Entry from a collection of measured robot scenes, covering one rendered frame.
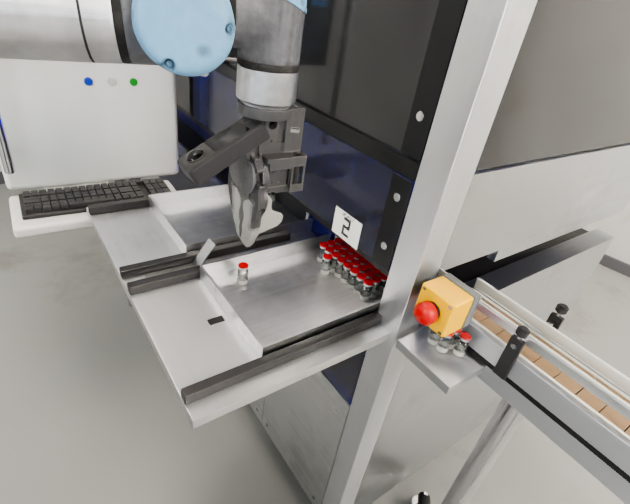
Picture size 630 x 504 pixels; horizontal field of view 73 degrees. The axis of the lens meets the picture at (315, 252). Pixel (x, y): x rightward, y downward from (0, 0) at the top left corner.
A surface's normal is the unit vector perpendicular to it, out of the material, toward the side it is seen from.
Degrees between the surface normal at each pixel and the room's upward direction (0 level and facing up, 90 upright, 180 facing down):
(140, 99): 90
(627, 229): 90
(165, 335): 0
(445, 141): 90
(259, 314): 0
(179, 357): 0
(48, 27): 103
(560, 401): 90
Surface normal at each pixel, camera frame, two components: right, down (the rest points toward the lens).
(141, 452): 0.14, -0.83
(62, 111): 0.54, 0.52
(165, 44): 0.28, 0.55
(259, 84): -0.18, 0.51
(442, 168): -0.81, 0.22
